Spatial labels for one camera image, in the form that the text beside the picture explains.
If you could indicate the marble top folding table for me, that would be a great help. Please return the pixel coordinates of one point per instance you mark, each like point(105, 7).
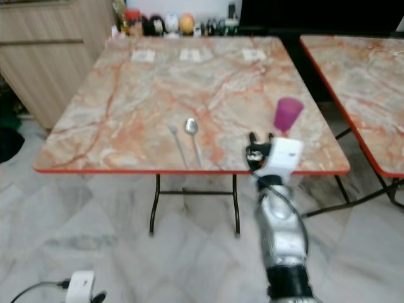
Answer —
point(139, 95)

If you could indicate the silver metal fork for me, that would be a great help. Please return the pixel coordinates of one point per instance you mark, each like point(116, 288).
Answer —
point(180, 146)

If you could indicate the orange round container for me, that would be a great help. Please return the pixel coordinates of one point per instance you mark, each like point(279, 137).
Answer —
point(187, 24)

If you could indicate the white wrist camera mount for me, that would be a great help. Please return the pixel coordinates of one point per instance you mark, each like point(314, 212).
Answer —
point(285, 155)
point(81, 286)

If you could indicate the white round container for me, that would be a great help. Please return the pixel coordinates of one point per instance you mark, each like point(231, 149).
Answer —
point(172, 24)

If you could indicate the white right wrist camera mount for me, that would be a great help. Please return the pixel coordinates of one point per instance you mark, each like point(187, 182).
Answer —
point(285, 155)

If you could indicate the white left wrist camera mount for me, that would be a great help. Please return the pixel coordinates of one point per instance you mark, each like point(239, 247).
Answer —
point(81, 286)

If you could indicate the light wooden cabinet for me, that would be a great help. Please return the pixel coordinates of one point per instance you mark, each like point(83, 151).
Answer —
point(57, 57)

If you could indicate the white paper label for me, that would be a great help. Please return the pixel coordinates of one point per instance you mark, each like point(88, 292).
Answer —
point(190, 55)
point(254, 54)
point(143, 55)

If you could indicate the purple plastic cup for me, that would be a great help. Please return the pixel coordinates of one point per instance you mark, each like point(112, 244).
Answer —
point(288, 112)

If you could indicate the marble table with orange edge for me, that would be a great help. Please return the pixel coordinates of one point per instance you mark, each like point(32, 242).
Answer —
point(360, 76)

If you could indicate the silver metal spoon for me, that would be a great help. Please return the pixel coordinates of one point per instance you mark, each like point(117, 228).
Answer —
point(191, 126)

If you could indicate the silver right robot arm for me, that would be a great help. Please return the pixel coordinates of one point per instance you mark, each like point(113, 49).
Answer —
point(283, 240)

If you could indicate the black round container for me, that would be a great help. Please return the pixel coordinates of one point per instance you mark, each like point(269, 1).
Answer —
point(155, 26)

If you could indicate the dark green bag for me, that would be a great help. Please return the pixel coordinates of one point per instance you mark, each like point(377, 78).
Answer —
point(9, 136)

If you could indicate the red lid jar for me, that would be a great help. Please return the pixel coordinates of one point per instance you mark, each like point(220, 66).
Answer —
point(132, 24)

